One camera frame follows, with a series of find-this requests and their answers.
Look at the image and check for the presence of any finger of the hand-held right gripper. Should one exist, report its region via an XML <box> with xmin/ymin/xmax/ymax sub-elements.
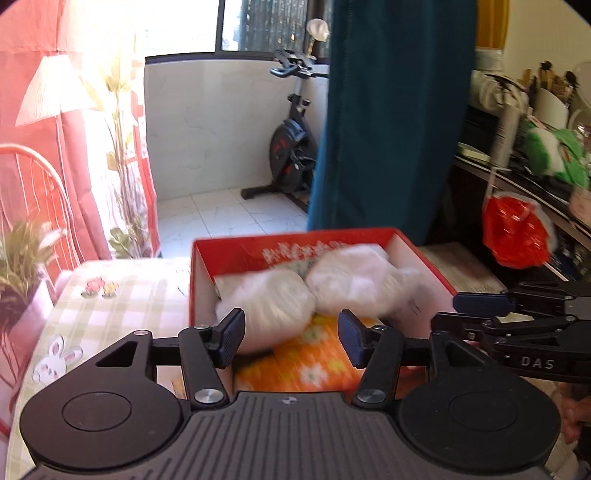
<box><xmin>453</xmin><ymin>281</ymin><xmax>578</xmax><ymax>318</ymax></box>
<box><xmin>431</xmin><ymin>312</ymin><xmax>578</xmax><ymax>343</ymax></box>

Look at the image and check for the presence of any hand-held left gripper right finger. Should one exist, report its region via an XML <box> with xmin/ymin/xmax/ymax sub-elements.
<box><xmin>337</xmin><ymin>309</ymin><xmax>491</xmax><ymax>408</ymax></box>

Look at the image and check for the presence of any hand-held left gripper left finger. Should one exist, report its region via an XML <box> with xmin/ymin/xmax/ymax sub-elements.
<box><xmin>95</xmin><ymin>308</ymin><xmax>247</xmax><ymax>409</ymax></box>

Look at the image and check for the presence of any orange floral cloth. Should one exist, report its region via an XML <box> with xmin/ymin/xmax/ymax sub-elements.
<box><xmin>235</xmin><ymin>314</ymin><xmax>371</xmax><ymax>394</ymax></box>

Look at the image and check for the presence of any white plastic bag bundle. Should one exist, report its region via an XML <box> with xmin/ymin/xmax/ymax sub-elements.
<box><xmin>215</xmin><ymin>270</ymin><xmax>317</xmax><ymax>355</ymax></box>
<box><xmin>305</xmin><ymin>244</ymin><xmax>419</xmax><ymax>320</ymax></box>

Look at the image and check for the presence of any red cardboard box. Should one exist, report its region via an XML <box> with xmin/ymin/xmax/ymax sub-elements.
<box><xmin>188</xmin><ymin>227</ymin><xmax>459</xmax><ymax>402</ymax></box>

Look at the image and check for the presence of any person's right hand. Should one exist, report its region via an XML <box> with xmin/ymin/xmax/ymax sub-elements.
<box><xmin>558</xmin><ymin>392</ymin><xmax>585</xmax><ymax>446</ymax></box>

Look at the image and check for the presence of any red plastic bag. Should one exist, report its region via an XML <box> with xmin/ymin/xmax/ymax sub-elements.
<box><xmin>482</xmin><ymin>194</ymin><xmax>557</xmax><ymax>270</ymax></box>

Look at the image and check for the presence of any checked bunny tablecloth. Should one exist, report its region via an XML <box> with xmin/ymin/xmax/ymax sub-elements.
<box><xmin>9</xmin><ymin>244</ymin><xmax>509</xmax><ymax>480</ymax></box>

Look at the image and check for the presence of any white spray bottle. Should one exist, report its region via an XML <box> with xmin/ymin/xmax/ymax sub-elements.
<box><xmin>492</xmin><ymin>104</ymin><xmax>520</xmax><ymax>167</ymax></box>

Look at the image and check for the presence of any green plush toy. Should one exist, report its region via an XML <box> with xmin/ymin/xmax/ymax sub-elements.
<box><xmin>526</xmin><ymin>127</ymin><xmax>591</xmax><ymax>188</ymax></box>

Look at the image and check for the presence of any black exercise bike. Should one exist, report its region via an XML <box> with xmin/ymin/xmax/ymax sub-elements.
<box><xmin>240</xmin><ymin>48</ymin><xmax>331</xmax><ymax>216</ymax></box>

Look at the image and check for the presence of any white brush holder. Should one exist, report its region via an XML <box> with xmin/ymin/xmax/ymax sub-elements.
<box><xmin>533</xmin><ymin>88</ymin><xmax>571</xmax><ymax>128</ymax></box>

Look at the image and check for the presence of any teal curtain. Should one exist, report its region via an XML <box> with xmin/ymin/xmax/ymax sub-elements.
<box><xmin>307</xmin><ymin>0</ymin><xmax>479</xmax><ymax>245</ymax></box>

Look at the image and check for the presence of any yellow curtain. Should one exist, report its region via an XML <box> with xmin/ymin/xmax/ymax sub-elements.
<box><xmin>475</xmin><ymin>0</ymin><xmax>511</xmax><ymax>49</ymax></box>

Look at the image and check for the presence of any window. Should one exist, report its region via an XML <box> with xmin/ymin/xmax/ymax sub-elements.
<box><xmin>215</xmin><ymin>0</ymin><xmax>334</xmax><ymax>59</ymax></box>

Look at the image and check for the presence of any beige drawstring bag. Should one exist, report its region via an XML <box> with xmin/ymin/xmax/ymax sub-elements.
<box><xmin>471</xmin><ymin>69</ymin><xmax>530</xmax><ymax>112</ymax></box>

